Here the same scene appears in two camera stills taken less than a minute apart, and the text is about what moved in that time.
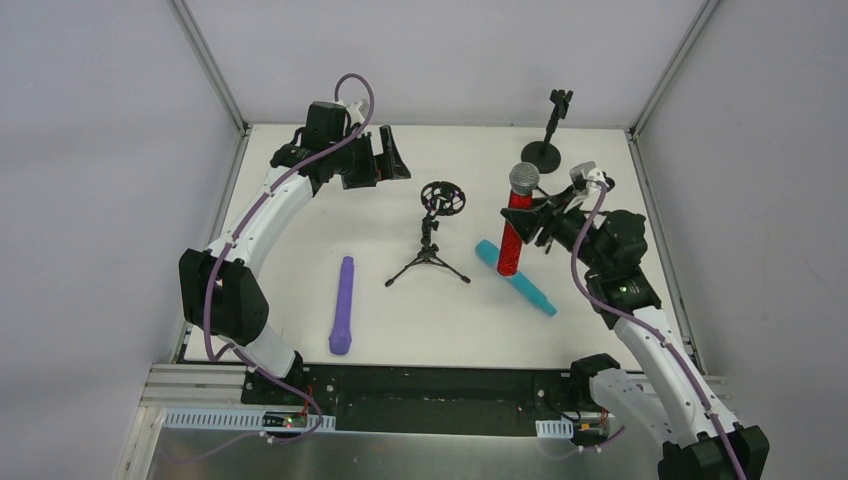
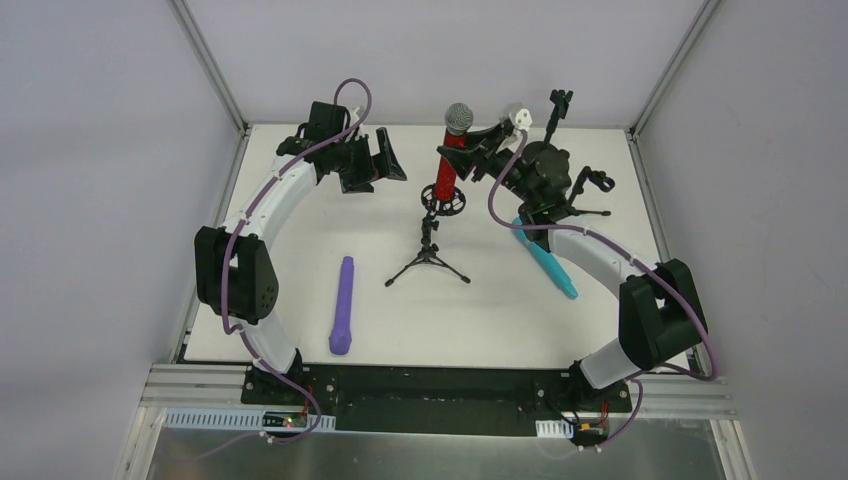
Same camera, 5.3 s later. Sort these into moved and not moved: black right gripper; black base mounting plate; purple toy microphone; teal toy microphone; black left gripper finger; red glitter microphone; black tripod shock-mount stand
Moved: black right gripper; red glitter microphone; teal toy microphone
Not moved: black base mounting plate; black left gripper finger; purple toy microphone; black tripod shock-mount stand
